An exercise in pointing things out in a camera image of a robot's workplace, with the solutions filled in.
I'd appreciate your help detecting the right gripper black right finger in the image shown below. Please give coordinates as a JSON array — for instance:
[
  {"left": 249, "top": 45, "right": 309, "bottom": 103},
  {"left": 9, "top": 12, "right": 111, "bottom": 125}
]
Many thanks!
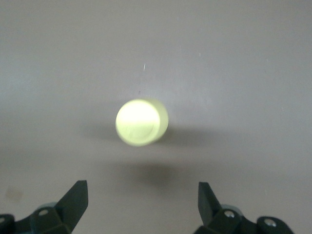
[{"left": 196, "top": 181, "right": 296, "bottom": 234}]

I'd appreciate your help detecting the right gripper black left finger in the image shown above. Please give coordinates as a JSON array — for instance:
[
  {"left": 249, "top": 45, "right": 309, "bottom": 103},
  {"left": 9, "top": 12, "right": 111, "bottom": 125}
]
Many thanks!
[{"left": 0, "top": 180, "right": 89, "bottom": 234}]

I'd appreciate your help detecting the yellow plastic cup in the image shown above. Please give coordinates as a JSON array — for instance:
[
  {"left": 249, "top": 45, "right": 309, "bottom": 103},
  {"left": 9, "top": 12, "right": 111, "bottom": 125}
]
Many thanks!
[{"left": 115, "top": 98, "right": 169, "bottom": 147}]

